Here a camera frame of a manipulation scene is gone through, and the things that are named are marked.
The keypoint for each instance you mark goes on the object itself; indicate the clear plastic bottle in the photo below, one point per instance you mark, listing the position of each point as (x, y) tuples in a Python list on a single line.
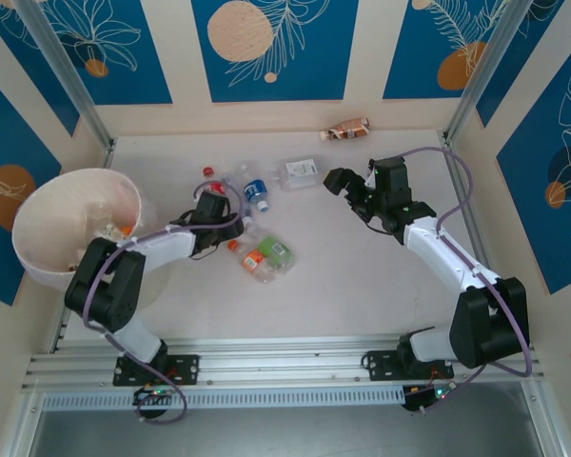
[(232, 185)]

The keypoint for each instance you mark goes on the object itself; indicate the orange cap clear bottle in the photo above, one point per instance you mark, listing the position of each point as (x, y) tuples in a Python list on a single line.
[(252, 259)]

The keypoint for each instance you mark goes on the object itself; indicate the red cap cola bottle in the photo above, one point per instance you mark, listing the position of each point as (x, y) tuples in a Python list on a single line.
[(208, 170)]

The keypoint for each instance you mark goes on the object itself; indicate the square clear bottle white label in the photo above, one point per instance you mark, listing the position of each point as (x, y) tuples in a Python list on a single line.
[(299, 172)]

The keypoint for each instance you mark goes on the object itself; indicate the clear bottle green label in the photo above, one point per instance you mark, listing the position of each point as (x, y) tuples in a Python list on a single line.
[(273, 247)]

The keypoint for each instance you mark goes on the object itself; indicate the clear bottle blue label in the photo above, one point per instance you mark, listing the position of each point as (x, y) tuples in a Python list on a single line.
[(254, 189)]

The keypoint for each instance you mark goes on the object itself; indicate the brown label drink bottle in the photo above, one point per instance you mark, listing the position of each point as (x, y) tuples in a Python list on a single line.
[(347, 129)]

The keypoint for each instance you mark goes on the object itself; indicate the brown cap orange label bottle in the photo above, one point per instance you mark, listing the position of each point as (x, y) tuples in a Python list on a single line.
[(126, 230)]

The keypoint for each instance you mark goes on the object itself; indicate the white round bin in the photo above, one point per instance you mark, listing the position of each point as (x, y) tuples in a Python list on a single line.
[(66, 200)]

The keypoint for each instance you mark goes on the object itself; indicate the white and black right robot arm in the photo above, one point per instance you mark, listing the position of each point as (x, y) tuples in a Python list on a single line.
[(438, 252)]

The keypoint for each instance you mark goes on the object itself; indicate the small circuit board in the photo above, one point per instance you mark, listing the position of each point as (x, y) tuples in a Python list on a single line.
[(154, 394), (426, 397)]

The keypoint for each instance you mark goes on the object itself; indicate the grey metal sheet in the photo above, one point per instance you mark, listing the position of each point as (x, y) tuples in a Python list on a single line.
[(285, 433)]

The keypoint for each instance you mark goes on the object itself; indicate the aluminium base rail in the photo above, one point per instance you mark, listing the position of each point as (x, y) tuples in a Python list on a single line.
[(285, 364)]

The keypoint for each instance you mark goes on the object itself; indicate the aluminium frame post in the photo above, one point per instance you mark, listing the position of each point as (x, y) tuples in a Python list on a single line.
[(495, 57), (62, 62)]

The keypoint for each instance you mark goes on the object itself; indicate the aluminium frame leg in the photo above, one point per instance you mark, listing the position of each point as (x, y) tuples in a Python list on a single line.
[(16, 433), (545, 423)]

